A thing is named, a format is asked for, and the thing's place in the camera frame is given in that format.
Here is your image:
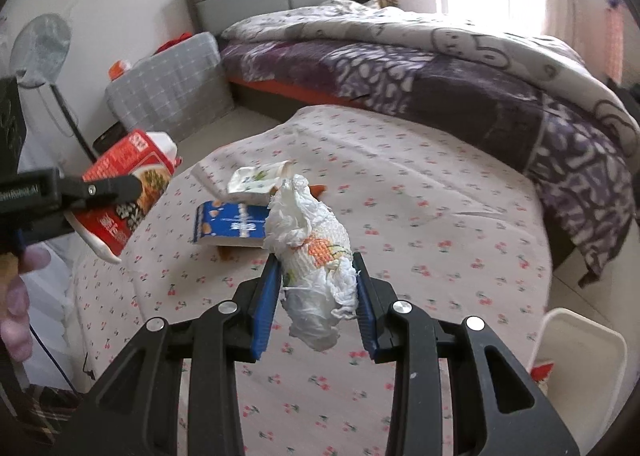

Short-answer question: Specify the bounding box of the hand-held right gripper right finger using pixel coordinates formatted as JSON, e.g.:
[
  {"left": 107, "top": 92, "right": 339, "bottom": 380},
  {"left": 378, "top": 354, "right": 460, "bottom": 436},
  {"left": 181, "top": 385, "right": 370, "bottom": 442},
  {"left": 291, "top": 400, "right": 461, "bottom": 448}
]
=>
[{"left": 351, "top": 251, "right": 582, "bottom": 456}]

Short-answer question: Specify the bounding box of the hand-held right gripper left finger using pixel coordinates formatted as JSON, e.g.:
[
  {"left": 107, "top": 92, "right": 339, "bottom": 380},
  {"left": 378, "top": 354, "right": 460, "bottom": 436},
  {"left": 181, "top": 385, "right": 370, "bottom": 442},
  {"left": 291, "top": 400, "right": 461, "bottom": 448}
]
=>
[{"left": 75, "top": 253, "right": 284, "bottom": 456}]

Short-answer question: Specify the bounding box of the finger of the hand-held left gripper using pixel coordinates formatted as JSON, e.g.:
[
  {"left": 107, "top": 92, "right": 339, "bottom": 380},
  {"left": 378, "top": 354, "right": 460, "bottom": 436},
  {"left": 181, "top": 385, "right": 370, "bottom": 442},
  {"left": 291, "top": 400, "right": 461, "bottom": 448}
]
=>
[
  {"left": 59, "top": 172, "right": 171, "bottom": 215},
  {"left": 0, "top": 210, "right": 79, "bottom": 257}
]

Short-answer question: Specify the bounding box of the red and white carton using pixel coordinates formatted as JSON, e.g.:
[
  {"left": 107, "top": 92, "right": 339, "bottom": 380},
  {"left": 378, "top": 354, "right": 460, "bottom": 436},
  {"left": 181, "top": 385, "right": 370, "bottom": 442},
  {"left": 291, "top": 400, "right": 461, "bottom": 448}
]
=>
[{"left": 65, "top": 129, "right": 180, "bottom": 265}]

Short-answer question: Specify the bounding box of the white paper towel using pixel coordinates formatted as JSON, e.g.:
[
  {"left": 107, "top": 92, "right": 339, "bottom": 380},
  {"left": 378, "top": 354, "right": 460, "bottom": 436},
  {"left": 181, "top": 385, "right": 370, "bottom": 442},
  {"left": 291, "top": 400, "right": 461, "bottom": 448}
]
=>
[{"left": 263, "top": 173, "right": 359, "bottom": 352}]

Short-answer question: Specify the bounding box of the white plastic bin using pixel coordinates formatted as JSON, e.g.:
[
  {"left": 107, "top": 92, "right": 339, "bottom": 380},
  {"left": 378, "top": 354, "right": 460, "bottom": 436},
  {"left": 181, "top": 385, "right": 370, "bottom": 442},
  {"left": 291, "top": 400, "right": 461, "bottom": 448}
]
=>
[{"left": 528, "top": 308, "right": 629, "bottom": 418}]

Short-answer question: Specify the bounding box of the person's left hand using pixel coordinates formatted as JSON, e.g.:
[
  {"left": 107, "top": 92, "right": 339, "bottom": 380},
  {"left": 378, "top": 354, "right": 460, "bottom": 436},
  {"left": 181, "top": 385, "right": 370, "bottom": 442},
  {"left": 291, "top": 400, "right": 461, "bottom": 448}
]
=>
[{"left": 0, "top": 246, "right": 52, "bottom": 363}]

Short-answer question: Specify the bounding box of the black waste bin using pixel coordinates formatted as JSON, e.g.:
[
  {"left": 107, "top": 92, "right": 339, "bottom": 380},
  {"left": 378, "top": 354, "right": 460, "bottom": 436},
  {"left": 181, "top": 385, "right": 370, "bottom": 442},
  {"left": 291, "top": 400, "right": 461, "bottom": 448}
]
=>
[{"left": 92, "top": 123, "right": 127, "bottom": 155}]

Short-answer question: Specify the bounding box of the blue cardboard box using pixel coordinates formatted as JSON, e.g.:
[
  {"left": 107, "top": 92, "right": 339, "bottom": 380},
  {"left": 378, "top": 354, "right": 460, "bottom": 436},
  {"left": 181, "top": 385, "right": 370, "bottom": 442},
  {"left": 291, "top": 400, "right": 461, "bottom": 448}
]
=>
[{"left": 192, "top": 201, "right": 274, "bottom": 251}]

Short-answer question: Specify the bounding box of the cherry print tablecloth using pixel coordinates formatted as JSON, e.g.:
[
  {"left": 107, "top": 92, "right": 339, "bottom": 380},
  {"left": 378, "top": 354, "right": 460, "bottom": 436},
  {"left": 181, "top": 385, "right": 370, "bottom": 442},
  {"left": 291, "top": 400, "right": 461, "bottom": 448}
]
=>
[{"left": 70, "top": 105, "right": 554, "bottom": 456}]

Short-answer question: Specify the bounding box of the grey cloth covered cabinet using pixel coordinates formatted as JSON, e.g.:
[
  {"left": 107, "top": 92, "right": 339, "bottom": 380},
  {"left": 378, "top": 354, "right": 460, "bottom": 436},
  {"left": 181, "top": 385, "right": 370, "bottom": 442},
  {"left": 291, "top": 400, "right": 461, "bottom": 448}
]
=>
[{"left": 104, "top": 31, "right": 236, "bottom": 138}]

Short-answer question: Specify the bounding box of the white floral packet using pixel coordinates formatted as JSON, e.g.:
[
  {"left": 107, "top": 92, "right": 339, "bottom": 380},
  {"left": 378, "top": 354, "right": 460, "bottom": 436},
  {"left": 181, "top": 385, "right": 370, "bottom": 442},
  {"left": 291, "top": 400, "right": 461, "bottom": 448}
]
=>
[{"left": 227, "top": 161, "right": 295, "bottom": 207}]

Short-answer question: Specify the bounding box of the standing fan with cover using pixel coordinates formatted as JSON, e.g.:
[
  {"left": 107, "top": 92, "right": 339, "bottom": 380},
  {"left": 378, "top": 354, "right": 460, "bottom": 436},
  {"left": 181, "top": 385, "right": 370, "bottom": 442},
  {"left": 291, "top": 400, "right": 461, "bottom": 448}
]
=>
[{"left": 10, "top": 12, "right": 101, "bottom": 163}]

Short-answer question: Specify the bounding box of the red cloth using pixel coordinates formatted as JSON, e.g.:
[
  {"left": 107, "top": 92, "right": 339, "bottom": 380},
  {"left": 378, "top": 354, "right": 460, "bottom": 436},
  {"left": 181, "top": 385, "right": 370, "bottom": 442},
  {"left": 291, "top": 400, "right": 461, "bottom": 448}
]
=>
[{"left": 157, "top": 32, "right": 194, "bottom": 55}]

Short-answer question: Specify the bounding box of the dark plaid cloth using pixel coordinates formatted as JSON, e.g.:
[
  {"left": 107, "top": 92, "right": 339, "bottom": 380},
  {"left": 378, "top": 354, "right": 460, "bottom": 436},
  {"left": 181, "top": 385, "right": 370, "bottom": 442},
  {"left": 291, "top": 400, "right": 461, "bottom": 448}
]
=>
[{"left": 14, "top": 383, "right": 81, "bottom": 438}]

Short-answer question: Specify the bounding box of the bed with grey headboard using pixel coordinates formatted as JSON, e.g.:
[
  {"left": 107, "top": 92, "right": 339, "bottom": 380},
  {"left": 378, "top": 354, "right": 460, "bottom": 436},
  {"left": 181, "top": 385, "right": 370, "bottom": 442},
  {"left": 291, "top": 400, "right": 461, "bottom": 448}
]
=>
[{"left": 182, "top": 0, "right": 640, "bottom": 288}]

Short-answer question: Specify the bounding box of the purple patchwork bedsheet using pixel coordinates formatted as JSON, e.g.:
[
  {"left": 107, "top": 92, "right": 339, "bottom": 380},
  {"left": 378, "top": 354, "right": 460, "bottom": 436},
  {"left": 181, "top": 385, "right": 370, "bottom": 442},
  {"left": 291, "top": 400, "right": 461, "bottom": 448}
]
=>
[{"left": 219, "top": 38, "right": 634, "bottom": 283}]

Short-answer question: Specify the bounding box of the grey cartoon print duvet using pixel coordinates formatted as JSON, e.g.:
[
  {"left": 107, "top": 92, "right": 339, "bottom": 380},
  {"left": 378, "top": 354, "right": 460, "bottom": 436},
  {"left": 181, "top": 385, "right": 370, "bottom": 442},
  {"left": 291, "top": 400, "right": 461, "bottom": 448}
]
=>
[{"left": 222, "top": 0, "right": 640, "bottom": 173}]

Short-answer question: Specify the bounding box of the dark backpack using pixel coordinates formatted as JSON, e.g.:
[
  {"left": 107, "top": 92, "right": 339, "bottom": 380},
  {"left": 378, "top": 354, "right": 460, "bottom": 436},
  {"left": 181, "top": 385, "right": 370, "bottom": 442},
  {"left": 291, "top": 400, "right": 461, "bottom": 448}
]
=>
[{"left": 607, "top": 78, "right": 640, "bottom": 108}]

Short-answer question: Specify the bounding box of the white board with pink cloth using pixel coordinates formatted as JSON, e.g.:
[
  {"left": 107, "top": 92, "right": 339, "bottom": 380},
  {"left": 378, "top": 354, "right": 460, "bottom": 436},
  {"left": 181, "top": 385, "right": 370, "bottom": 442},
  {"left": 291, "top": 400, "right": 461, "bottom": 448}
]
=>
[{"left": 602, "top": 0, "right": 629, "bottom": 82}]

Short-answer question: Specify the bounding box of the black cable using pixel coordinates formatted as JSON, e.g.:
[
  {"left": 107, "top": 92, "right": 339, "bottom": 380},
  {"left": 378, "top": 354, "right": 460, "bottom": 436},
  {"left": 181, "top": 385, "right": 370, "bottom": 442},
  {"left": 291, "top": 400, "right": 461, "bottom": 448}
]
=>
[{"left": 29, "top": 320, "right": 97, "bottom": 383}]

